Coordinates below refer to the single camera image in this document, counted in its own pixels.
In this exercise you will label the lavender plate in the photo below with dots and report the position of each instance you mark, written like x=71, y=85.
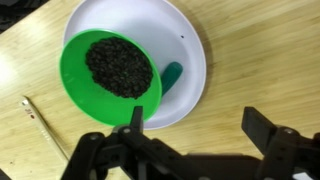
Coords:
x=160, y=33

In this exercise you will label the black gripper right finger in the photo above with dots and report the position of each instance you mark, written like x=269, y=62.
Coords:
x=283, y=146

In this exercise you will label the wooden spoon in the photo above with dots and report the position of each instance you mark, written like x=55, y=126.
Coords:
x=41, y=130

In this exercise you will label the heap of coffee beans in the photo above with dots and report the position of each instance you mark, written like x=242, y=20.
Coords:
x=120, y=66

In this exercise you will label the dark green bowl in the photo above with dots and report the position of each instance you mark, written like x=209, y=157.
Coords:
x=80, y=90

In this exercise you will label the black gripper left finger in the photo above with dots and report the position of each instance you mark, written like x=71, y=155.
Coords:
x=100, y=150

